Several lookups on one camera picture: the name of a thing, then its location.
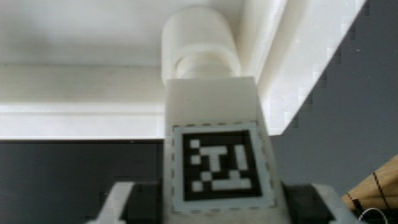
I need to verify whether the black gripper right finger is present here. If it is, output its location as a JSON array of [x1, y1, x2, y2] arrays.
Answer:
[[284, 184, 357, 224]]

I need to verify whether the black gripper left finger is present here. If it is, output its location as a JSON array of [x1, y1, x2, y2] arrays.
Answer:
[[87, 182, 162, 224]]

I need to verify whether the white square table top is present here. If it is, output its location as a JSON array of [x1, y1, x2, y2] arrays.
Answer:
[[0, 0, 366, 140]]

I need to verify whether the white table leg with tag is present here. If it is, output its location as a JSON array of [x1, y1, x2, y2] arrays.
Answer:
[[162, 6, 291, 224]]

